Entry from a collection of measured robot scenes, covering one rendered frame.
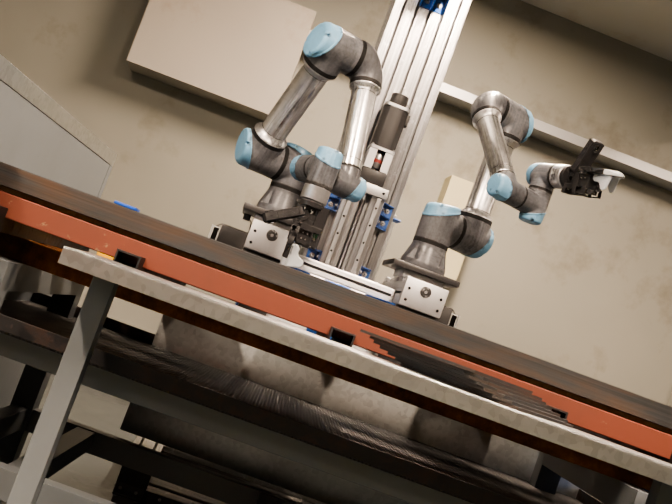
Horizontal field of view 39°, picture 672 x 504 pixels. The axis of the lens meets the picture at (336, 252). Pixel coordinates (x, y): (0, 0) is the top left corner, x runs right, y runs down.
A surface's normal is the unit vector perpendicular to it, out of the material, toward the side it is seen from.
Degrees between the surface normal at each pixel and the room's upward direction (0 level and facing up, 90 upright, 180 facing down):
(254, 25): 90
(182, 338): 90
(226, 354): 90
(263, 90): 90
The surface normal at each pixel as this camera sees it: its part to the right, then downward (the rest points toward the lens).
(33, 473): 0.04, -0.06
